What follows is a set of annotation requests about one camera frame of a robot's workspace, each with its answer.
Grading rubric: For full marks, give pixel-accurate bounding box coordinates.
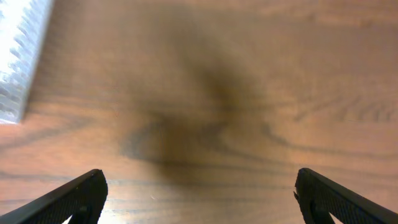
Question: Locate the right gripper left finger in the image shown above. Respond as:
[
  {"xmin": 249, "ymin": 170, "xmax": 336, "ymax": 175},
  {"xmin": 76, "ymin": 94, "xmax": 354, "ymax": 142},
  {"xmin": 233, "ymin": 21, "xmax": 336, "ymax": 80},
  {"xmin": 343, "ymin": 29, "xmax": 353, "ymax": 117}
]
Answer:
[{"xmin": 1, "ymin": 169, "xmax": 108, "ymax": 224}]

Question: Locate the clear plastic basket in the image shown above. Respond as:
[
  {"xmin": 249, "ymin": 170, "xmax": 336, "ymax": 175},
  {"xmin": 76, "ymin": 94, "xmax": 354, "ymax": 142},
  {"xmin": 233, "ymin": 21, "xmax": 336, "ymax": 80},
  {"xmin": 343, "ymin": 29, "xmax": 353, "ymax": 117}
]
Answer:
[{"xmin": 1, "ymin": 0, "xmax": 54, "ymax": 124}]

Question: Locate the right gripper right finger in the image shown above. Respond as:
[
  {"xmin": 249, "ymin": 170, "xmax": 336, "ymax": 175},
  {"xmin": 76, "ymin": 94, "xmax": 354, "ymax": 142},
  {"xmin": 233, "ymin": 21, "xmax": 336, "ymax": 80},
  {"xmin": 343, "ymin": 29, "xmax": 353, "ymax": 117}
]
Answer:
[{"xmin": 294, "ymin": 168, "xmax": 397, "ymax": 224}]

